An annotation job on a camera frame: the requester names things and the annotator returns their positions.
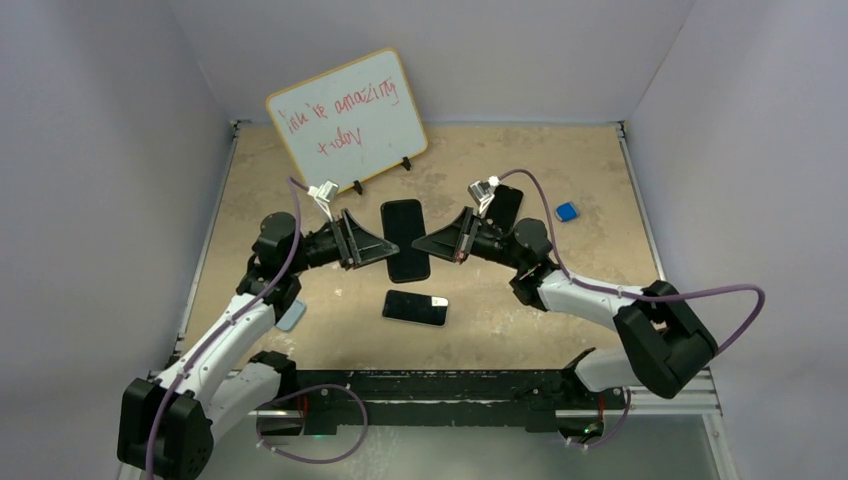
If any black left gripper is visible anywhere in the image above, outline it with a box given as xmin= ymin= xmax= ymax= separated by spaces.
xmin=287 ymin=210 xmax=398 ymax=276

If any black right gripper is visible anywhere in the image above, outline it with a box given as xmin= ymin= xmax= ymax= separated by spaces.
xmin=413 ymin=206 xmax=526 ymax=270

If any black phone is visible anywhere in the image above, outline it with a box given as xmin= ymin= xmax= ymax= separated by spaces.
xmin=380 ymin=199 xmax=431 ymax=284

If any black phone case with cutout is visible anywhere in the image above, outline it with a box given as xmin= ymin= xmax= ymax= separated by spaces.
xmin=484 ymin=184 xmax=524 ymax=233

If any silver-edged black-screen phone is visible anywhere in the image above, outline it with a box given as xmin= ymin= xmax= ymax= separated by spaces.
xmin=382 ymin=290 xmax=449 ymax=327

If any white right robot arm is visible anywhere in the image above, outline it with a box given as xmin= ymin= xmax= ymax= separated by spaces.
xmin=412 ymin=208 xmax=719 ymax=407

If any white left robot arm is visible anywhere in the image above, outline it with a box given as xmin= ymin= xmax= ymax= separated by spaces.
xmin=117 ymin=210 xmax=400 ymax=479

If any light blue phone case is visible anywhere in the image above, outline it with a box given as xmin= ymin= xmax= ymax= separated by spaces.
xmin=275 ymin=300 xmax=307 ymax=332

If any blue whiteboard eraser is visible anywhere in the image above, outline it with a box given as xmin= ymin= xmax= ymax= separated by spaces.
xmin=554 ymin=202 xmax=579 ymax=223

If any yellow-framed whiteboard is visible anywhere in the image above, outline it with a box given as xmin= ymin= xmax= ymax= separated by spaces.
xmin=266 ymin=47 xmax=429 ymax=191

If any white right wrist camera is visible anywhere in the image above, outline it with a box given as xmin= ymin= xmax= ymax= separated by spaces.
xmin=467 ymin=176 xmax=500 ymax=217

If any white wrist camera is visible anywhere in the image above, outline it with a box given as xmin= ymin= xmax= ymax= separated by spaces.
xmin=467 ymin=176 xmax=500 ymax=217
xmin=307 ymin=180 xmax=339 ymax=221

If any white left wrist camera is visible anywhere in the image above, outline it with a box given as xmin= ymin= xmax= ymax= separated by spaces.
xmin=307 ymin=180 xmax=339 ymax=221

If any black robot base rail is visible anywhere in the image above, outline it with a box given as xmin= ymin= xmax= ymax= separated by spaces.
xmin=233 ymin=349 xmax=625 ymax=439

